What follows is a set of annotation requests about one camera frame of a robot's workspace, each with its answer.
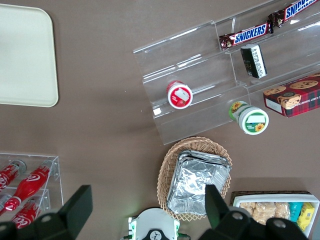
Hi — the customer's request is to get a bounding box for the red strawberry yogurt cup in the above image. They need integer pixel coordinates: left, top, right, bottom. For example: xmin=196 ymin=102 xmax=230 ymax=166
xmin=166 ymin=80 xmax=194 ymax=110

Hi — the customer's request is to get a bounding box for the yellow snack packet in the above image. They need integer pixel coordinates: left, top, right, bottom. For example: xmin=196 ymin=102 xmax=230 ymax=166
xmin=296 ymin=202 xmax=316 ymax=232

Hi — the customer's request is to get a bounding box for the beige plastic serving tray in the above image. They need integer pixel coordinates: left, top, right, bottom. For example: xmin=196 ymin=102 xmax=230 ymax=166
xmin=0 ymin=3 xmax=60 ymax=108

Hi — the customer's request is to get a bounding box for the teal snack packet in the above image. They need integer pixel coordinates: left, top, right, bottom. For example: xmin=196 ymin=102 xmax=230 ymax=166
xmin=288 ymin=201 xmax=305 ymax=223

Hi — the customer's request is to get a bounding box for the clear acrylic bottle rack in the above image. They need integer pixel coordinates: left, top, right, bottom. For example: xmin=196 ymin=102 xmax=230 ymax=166
xmin=0 ymin=152 xmax=65 ymax=227

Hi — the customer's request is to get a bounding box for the clear acrylic stepped stand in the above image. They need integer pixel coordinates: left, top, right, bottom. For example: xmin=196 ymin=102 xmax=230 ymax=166
xmin=132 ymin=19 xmax=251 ymax=146
xmin=214 ymin=0 xmax=320 ymax=121

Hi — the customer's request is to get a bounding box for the red tartan cookie box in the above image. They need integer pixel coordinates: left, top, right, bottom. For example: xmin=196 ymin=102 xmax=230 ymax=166
xmin=262 ymin=73 xmax=320 ymax=119

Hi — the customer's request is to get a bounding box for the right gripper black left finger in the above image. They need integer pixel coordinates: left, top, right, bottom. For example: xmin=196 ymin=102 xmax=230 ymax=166
xmin=0 ymin=184 xmax=94 ymax=240

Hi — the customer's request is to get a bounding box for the Snickers chocolate bar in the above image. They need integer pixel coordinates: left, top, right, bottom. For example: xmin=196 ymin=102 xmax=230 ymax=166
xmin=218 ymin=21 xmax=275 ymax=51
xmin=267 ymin=0 xmax=320 ymax=28

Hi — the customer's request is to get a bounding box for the light wicker basket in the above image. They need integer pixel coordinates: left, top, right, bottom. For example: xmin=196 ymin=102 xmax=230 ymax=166
xmin=156 ymin=136 xmax=234 ymax=222

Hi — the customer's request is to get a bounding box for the small black chocolate box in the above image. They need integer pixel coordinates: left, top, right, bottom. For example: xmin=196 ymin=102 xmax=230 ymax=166
xmin=240 ymin=44 xmax=268 ymax=80

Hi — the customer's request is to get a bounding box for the white rectangular snack tray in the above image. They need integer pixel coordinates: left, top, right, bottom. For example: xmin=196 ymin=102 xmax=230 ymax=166
xmin=232 ymin=194 xmax=320 ymax=239

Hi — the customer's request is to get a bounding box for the green sunflower yogurt cup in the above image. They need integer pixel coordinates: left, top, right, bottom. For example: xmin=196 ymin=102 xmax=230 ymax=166
xmin=227 ymin=100 xmax=270 ymax=136

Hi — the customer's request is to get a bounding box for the dark woven basket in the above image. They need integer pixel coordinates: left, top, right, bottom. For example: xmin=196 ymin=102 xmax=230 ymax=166
xmin=229 ymin=190 xmax=314 ymax=209

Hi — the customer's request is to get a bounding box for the aluminium foil tray stack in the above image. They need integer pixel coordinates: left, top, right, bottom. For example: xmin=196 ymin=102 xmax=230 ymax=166
xmin=166 ymin=149 xmax=233 ymax=217

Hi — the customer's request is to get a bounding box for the red Coca-Cola bottle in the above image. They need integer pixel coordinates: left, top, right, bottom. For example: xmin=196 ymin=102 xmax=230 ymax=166
xmin=10 ymin=195 xmax=45 ymax=230
xmin=0 ymin=159 xmax=28 ymax=194
xmin=4 ymin=160 xmax=55 ymax=212

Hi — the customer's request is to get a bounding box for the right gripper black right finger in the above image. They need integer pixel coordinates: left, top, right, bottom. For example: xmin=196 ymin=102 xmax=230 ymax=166
xmin=199 ymin=184 xmax=309 ymax=240

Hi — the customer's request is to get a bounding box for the rice cracker packet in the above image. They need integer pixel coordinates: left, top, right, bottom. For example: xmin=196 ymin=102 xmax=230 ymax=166
xmin=252 ymin=201 xmax=276 ymax=226
xmin=274 ymin=201 xmax=292 ymax=221
xmin=239 ymin=201 xmax=258 ymax=220

